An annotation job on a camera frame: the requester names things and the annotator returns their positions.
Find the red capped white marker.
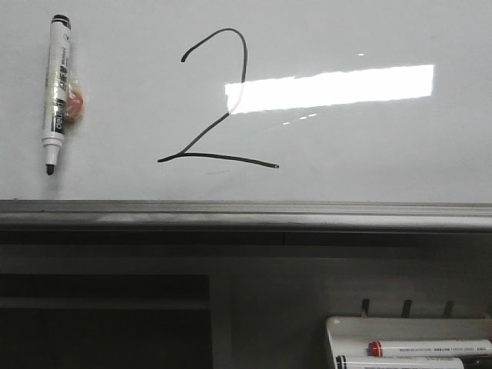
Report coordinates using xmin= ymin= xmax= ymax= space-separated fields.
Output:
xmin=367 ymin=338 xmax=491 ymax=357

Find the white black-ink whiteboard marker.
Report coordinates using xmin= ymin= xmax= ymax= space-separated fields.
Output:
xmin=41 ymin=14 xmax=71 ymax=176

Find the grey whiteboard ledge rail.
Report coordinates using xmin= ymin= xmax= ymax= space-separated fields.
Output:
xmin=1 ymin=200 xmax=491 ymax=233

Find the white whiteboard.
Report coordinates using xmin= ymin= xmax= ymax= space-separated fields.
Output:
xmin=1 ymin=1 xmax=491 ymax=203

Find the black capped white marker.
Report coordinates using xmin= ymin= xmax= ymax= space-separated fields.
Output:
xmin=335 ymin=355 xmax=464 ymax=369

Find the white marker tray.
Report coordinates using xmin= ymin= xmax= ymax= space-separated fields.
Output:
xmin=325 ymin=317 xmax=491 ymax=368

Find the red round magnet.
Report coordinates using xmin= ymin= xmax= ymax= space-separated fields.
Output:
xmin=65 ymin=86 xmax=84 ymax=124

